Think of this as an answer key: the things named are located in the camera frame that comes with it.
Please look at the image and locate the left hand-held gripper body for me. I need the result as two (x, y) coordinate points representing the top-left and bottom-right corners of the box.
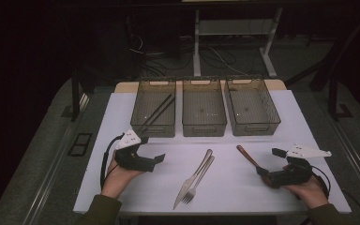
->
(114, 129), (156, 173)

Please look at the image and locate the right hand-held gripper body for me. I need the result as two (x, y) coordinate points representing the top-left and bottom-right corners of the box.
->
(267, 143), (332, 189)

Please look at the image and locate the brown wooden spoon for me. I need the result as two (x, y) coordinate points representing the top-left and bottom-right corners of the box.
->
(236, 144), (274, 188)

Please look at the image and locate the transparent brown plastic bin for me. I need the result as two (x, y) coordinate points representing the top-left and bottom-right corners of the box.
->
(223, 77), (281, 137)
(130, 78), (177, 139)
(181, 78), (228, 138)

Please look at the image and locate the silver table knife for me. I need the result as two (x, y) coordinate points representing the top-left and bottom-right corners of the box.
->
(172, 149), (214, 210)

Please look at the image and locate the person's left hand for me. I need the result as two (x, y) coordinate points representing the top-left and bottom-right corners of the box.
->
(101, 149), (144, 200)

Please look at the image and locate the person's right hand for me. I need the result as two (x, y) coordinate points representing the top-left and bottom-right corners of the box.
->
(282, 179), (329, 210)

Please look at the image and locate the white board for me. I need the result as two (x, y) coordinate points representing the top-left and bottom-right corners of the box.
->
(73, 89), (352, 216)

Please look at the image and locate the silver fork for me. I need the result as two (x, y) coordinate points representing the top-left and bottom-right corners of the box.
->
(181, 155), (216, 205)

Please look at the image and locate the black metal stand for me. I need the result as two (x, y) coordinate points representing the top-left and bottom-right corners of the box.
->
(60, 68), (90, 123)
(285, 8), (360, 121)

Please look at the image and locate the left hand-held gripper cable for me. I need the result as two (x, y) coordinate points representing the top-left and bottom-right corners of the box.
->
(99, 133), (125, 190)

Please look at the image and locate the hand-held gripper cable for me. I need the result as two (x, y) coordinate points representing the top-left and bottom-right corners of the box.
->
(99, 133), (125, 190)
(310, 165), (332, 200)

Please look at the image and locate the right hand-held gripper cable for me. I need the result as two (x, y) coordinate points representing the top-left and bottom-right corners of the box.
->
(310, 165), (332, 200)

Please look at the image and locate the black floor socket frame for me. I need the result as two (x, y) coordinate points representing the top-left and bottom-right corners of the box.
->
(67, 132), (94, 158)

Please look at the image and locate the metal floor rail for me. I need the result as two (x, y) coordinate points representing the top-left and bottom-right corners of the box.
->
(22, 93), (90, 225)
(324, 115), (360, 201)

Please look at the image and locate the black floor cable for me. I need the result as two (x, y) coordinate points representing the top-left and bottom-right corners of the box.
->
(340, 187), (360, 225)

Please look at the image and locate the tangle of floor cables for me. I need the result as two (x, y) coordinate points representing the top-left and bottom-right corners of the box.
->
(127, 34), (251, 79)

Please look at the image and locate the white metal table frame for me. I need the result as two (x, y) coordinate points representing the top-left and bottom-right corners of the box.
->
(192, 7), (284, 79)

